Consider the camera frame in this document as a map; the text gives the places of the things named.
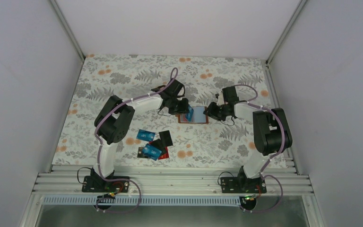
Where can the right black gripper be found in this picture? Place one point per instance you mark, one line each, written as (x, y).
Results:
(211, 112)

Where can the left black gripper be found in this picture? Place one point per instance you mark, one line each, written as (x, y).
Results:
(183, 109)

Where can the blue card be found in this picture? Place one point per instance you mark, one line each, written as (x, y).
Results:
(145, 135)
(151, 152)
(189, 114)

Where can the brown leather card holder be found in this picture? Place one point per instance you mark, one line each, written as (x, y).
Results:
(199, 116)

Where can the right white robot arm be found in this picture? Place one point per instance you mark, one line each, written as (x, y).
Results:
(271, 131)

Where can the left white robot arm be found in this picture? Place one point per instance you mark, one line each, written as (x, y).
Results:
(113, 121)

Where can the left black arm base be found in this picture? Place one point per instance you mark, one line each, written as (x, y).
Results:
(97, 184)

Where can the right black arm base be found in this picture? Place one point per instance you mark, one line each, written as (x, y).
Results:
(232, 185)

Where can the black card top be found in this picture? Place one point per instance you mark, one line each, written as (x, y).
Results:
(166, 138)

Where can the black card centre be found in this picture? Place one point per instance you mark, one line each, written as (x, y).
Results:
(158, 144)

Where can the red card centre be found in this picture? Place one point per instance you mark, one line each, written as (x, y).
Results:
(165, 154)

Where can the black VIP card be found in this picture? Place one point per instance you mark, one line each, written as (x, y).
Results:
(140, 153)

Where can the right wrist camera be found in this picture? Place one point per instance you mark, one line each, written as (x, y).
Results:
(220, 99)

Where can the aluminium rail frame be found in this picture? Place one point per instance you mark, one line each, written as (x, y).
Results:
(172, 181)

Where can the slotted grey cable duct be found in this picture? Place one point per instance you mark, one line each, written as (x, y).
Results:
(145, 200)

